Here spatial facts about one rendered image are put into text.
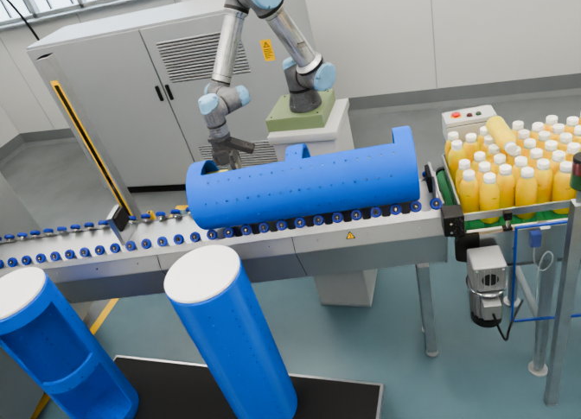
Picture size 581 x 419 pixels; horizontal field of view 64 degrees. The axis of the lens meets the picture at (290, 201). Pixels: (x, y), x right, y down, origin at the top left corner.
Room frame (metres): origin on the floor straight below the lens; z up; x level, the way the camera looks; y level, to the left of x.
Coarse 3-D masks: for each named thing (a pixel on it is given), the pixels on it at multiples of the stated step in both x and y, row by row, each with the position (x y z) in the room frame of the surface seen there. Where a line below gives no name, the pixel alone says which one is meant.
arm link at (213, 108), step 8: (208, 96) 1.64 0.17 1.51; (216, 96) 1.63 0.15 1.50; (200, 104) 1.62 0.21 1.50; (208, 104) 1.60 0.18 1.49; (216, 104) 1.61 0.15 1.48; (224, 104) 1.63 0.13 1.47; (208, 112) 1.60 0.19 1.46; (216, 112) 1.61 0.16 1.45; (224, 112) 1.62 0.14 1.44; (208, 120) 1.61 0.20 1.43; (216, 120) 1.60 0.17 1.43; (224, 120) 1.62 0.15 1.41; (208, 128) 1.62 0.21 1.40; (216, 128) 1.60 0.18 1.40
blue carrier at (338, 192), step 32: (288, 160) 1.53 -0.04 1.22; (320, 160) 1.48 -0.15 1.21; (352, 160) 1.43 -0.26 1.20; (384, 160) 1.39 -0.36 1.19; (416, 160) 1.36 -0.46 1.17; (192, 192) 1.57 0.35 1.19; (224, 192) 1.53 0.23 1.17; (256, 192) 1.49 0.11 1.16; (288, 192) 1.45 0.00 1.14; (320, 192) 1.42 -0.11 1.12; (352, 192) 1.38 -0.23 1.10; (384, 192) 1.36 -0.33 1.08; (416, 192) 1.33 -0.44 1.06; (224, 224) 1.53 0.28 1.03
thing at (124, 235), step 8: (120, 208) 1.80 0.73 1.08; (112, 216) 1.75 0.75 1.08; (120, 216) 1.77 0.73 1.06; (128, 216) 1.82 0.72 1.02; (112, 224) 1.73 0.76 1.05; (120, 224) 1.74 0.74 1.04; (128, 224) 1.81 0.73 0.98; (120, 232) 1.74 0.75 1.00; (128, 232) 1.78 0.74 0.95; (120, 240) 1.74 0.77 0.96; (128, 240) 1.76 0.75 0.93
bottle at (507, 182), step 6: (498, 174) 1.29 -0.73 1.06; (510, 174) 1.26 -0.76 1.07; (498, 180) 1.27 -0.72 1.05; (504, 180) 1.26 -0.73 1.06; (510, 180) 1.25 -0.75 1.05; (504, 186) 1.25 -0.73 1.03; (510, 186) 1.24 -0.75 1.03; (504, 192) 1.25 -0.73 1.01; (510, 192) 1.24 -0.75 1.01; (504, 198) 1.25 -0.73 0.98; (510, 198) 1.24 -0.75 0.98; (504, 204) 1.25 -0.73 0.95; (510, 204) 1.24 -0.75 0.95
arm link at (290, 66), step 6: (288, 60) 1.96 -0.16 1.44; (288, 66) 1.94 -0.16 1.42; (294, 66) 1.93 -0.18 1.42; (288, 72) 1.95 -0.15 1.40; (294, 72) 1.92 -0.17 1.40; (288, 78) 1.96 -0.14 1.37; (294, 78) 1.92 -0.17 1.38; (288, 84) 1.97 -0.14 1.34; (294, 84) 1.94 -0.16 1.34; (294, 90) 1.94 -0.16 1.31
